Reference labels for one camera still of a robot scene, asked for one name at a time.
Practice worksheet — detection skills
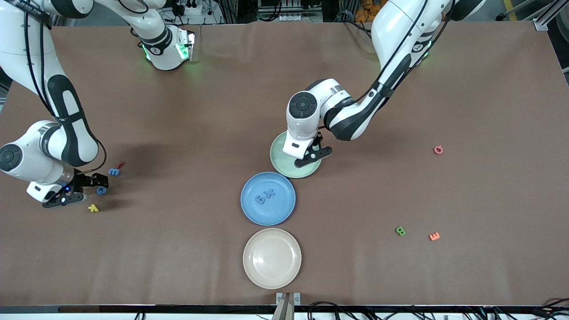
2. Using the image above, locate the aluminium frame profile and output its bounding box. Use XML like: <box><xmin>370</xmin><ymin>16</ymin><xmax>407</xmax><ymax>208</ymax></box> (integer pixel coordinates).
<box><xmin>531</xmin><ymin>0</ymin><xmax>569</xmax><ymax>32</ymax></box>

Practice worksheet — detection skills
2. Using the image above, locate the black floor cable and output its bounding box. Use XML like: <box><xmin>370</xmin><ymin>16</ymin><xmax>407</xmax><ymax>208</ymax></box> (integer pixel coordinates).
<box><xmin>531</xmin><ymin>297</ymin><xmax>569</xmax><ymax>319</ymax></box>
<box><xmin>307</xmin><ymin>301</ymin><xmax>345</xmax><ymax>320</ymax></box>

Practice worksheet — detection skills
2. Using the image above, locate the grey camera mount strut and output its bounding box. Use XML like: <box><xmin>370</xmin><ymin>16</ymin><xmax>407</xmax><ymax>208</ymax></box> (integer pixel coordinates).
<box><xmin>271</xmin><ymin>292</ymin><xmax>295</xmax><ymax>320</ymax></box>

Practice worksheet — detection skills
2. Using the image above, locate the pile of orange objects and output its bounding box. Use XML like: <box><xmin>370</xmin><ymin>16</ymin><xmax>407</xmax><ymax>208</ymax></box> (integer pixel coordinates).
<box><xmin>354</xmin><ymin>0</ymin><xmax>388</xmax><ymax>23</ymax></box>

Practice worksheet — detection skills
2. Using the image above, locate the beige round plate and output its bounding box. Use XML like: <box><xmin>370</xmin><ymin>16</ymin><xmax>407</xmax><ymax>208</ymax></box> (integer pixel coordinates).
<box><xmin>243</xmin><ymin>228</ymin><xmax>302</xmax><ymax>290</ymax></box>

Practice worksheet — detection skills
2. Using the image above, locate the brown table cover sheet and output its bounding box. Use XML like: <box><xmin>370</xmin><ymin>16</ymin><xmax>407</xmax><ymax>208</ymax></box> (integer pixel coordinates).
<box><xmin>0</xmin><ymin>21</ymin><xmax>569</xmax><ymax>307</ymax></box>

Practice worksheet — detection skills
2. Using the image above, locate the blue round plate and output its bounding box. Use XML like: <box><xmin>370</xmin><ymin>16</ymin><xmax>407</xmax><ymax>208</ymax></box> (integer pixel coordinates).
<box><xmin>240</xmin><ymin>172</ymin><xmax>297</xmax><ymax>226</ymax></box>

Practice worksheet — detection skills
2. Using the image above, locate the light green round plate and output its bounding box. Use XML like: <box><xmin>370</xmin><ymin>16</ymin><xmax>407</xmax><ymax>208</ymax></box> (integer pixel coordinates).
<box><xmin>270</xmin><ymin>131</ymin><xmax>322</xmax><ymax>179</ymax></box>

